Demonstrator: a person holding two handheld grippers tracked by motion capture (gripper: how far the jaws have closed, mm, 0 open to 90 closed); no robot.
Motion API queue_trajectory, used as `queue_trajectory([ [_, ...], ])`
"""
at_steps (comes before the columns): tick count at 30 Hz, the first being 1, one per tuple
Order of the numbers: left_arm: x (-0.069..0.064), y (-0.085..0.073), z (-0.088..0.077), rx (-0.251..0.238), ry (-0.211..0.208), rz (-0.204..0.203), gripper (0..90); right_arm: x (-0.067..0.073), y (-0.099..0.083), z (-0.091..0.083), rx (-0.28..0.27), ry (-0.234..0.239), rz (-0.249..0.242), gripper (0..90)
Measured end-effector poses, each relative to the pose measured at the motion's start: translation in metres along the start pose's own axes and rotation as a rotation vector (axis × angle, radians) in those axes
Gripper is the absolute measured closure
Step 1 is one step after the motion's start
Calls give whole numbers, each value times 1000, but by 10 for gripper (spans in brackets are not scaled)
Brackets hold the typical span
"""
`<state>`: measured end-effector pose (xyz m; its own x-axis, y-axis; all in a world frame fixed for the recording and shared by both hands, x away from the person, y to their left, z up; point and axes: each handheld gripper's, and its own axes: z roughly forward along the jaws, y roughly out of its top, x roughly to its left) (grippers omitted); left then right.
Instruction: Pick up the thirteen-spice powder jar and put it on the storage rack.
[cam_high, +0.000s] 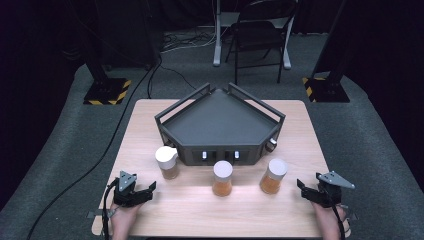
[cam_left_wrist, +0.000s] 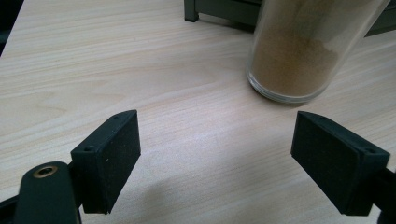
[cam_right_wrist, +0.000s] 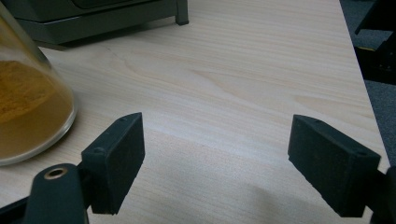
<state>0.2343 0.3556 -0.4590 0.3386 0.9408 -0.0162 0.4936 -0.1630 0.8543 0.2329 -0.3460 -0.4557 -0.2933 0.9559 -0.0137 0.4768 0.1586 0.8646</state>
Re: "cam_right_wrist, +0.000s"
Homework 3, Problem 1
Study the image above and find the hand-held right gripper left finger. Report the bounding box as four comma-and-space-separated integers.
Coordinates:
80, 111, 147, 217

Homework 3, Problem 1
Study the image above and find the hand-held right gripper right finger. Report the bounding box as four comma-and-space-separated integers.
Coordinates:
287, 113, 382, 218

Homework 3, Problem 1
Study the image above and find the glass jar of orange powder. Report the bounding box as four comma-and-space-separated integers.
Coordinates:
0, 3, 78, 167

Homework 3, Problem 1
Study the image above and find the grey metal corner rack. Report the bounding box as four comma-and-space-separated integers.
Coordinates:
0, 0, 191, 46

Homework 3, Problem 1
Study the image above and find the black striped stand base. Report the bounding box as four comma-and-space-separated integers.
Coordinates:
354, 0, 396, 86

